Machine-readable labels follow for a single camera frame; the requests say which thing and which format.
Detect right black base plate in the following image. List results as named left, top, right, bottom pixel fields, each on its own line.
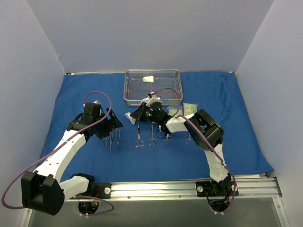
left=195, top=181, right=233, bottom=197

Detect cream gauze pack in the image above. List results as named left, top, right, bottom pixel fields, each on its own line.
left=183, top=103, right=198, bottom=115

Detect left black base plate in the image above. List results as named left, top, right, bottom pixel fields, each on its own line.
left=67, top=182, right=112, bottom=199

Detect steel tweezers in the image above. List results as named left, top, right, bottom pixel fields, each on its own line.
left=116, top=129, right=121, bottom=150
left=109, top=132, right=114, bottom=151
left=105, top=137, right=109, bottom=150

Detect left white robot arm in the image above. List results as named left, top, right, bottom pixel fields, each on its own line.
left=21, top=102, right=123, bottom=215

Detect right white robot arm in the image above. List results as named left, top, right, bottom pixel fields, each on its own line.
left=126, top=101, right=230, bottom=195

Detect purple cable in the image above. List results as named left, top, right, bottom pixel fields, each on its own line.
left=148, top=87, right=237, bottom=215
left=1, top=91, right=115, bottom=216

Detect white gauze roll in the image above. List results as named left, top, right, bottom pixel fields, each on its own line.
left=143, top=76, right=154, bottom=83
left=125, top=112, right=136, bottom=125

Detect steel surgical scissors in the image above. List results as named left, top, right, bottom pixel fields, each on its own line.
left=163, top=134, right=173, bottom=142

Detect straight steel scissors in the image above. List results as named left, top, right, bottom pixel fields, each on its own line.
left=148, top=125, right=157, bottom=145

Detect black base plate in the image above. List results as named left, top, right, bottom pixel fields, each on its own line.
left=67, top=182, right=112, bottom=199
left=195, top=181, right=233, bottom=197

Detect green paper packet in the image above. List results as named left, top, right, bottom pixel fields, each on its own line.
left=167, top=106, right=183, bottom=116

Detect aluminium front rail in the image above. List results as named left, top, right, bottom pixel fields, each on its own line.
left=67, top=177, right=282, bottom=203

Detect steel hemostat clamp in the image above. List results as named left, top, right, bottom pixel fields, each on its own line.
left=185, top=134, right=193, bottom=144

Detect blue surgical drape cloth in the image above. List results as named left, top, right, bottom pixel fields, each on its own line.
left=43, top=72, right=273, bottom=182

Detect steel mesh instrument tray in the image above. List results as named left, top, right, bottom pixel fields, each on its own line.
left=124, top=70, right=183, bottom=106

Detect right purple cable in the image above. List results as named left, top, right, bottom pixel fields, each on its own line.
left=148, top=87, right=237, bottom=215

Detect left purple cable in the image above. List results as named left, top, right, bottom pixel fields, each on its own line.
left=1, top=91, right=115, bottom=216

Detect white gauze pad front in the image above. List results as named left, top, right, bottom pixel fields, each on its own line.
left=143, top=96, right=160, bottom=101

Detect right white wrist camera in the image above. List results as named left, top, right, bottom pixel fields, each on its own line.
left=146, top=92, right=159, bottom=106

